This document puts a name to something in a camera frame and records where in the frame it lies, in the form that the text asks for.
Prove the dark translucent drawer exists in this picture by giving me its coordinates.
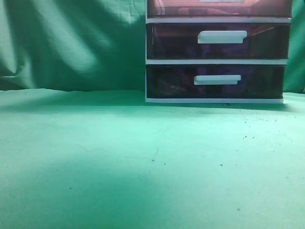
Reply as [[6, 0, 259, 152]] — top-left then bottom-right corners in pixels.
[[147, 0, 293, 18], [146, 64, 285, 99], [146, 23, 291, 60]]

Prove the green table cloth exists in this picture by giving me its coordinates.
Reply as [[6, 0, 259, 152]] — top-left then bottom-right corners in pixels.
[[0, 89, 305, 229]]

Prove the green cloth backdrop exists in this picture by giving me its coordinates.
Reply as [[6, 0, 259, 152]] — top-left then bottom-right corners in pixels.
[[0, 0, 305, 94]]

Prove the white plastic drawer cabinet frame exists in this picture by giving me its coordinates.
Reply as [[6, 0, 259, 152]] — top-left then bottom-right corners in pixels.
[[145, 8, 292, 104]]

